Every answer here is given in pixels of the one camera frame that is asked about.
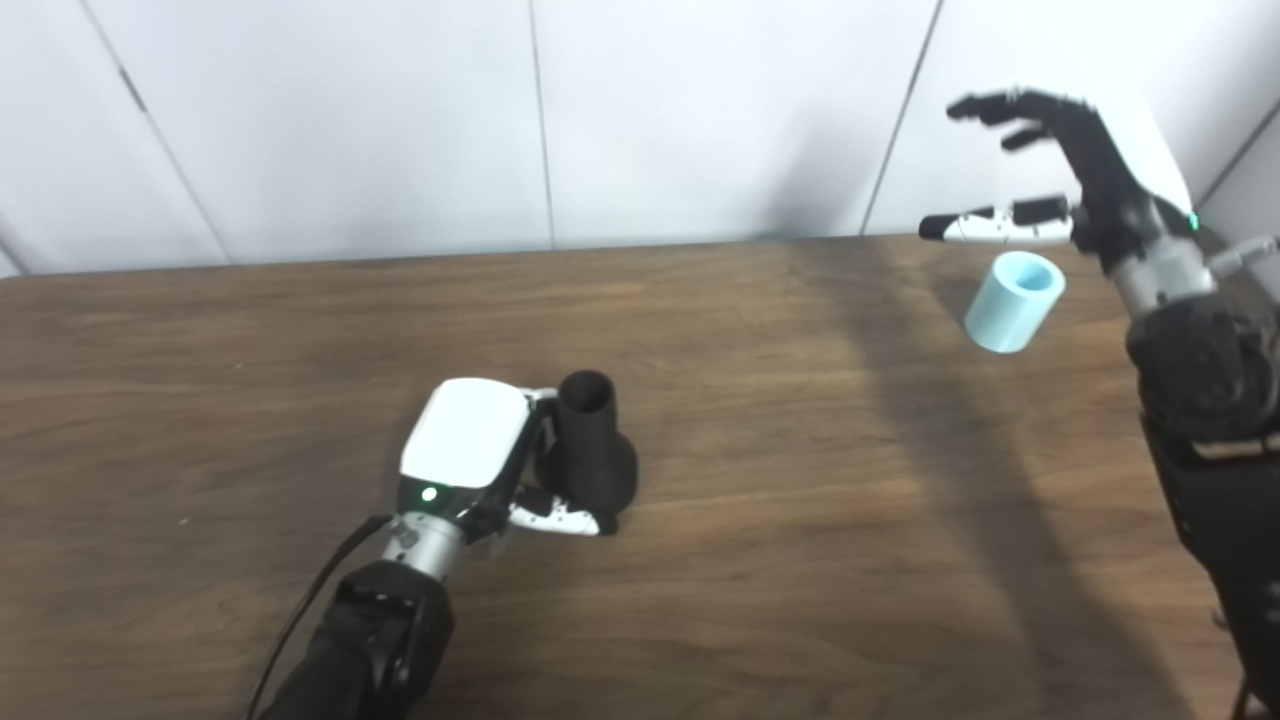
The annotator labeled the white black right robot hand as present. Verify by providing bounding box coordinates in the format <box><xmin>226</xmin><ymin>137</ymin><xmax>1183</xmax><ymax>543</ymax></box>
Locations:
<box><xmin>918</xmin><ymin>88</ymin><xmax>1201</xmax><ymax>276</ymax></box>

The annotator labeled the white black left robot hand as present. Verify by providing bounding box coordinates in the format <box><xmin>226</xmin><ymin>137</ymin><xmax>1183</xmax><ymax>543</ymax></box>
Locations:
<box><xmin>398</xmin><ymin>378</ymin><xmax>619</xmax><ymax>546</ymax></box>

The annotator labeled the black funnel-shaped nozzle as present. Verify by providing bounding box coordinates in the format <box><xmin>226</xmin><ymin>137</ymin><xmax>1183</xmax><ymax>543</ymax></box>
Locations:
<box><xmin>535</xmin><ymin>370</ymin><xmax>640</xmax><ymax>533</ymax></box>

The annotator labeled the light-blue cylindrical hose piece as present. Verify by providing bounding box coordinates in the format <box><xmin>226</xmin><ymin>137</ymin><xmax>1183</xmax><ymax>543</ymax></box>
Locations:
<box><xmin>964</xmin><ymin>251</ymin><xmax>1067</xmax><ymax>354</ymax></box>

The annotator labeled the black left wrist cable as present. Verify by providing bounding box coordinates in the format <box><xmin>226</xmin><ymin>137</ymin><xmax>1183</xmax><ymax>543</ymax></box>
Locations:
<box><xmin>245</xmin><ymin>514</ymin><xmax>397</xmax><ymax>720</ymax></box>

